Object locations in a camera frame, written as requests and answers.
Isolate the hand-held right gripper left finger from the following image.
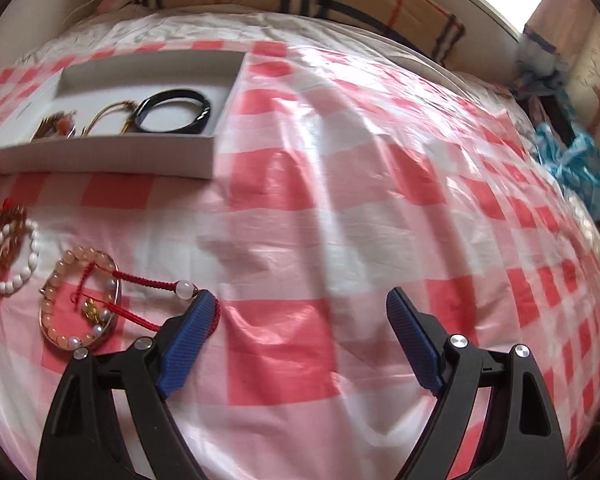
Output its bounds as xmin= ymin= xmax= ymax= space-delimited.
xmin=37 ymin=290 xmax=221 ymax=480

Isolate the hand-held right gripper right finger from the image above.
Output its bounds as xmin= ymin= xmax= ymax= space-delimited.
xmin=386 ymin=287 xmax=568 ymax=480

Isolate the red cord bracelet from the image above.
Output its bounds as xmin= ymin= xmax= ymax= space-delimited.
xmin=69 ymin=264 xmax=224 ymax=337

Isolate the silver bangle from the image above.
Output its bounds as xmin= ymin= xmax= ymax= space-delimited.
xmin=38 ymin=251 xmax=124 ymax=352

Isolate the pink bead bracelet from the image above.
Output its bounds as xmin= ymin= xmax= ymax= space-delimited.
xmin=40 ymin=245 xmax=117 ymax=347

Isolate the white bead bracelet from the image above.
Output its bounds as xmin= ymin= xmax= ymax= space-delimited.
xmin=0 ymin=218 xmax=41 ymax=295

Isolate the white cardboard box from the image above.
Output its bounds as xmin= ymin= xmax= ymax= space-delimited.
xmin=0 ymin=50 xmax=249 ymax=181

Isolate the amber bead bracelet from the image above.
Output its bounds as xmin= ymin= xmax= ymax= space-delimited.
xmin=0 ymin=197 xmax=29 ymax=287

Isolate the black bangle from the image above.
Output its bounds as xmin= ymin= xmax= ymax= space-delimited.
xmin=132 ymin=88 xmax=214 ymax=137

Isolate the gold cord bracelet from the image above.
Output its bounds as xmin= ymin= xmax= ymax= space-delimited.
xmin=81 ymin=99 xmax=142 ymax=137

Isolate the brown bead bracelet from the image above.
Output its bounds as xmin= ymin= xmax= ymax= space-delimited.
xmin=29 ymin=109 xmax=79 ymax=143

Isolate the red checked plastic sheet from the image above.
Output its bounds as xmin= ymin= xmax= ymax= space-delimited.
xmin=0 ymin=40 xmax=600 ymax=480

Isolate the blue checked plastic cloth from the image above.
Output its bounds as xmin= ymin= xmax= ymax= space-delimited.
xmin=534 ymin=121 xmax=600 ymax=227

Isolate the patterned curtain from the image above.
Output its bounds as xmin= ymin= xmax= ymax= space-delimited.
xmin=521 ymin=0 xmax=600 ymax=62

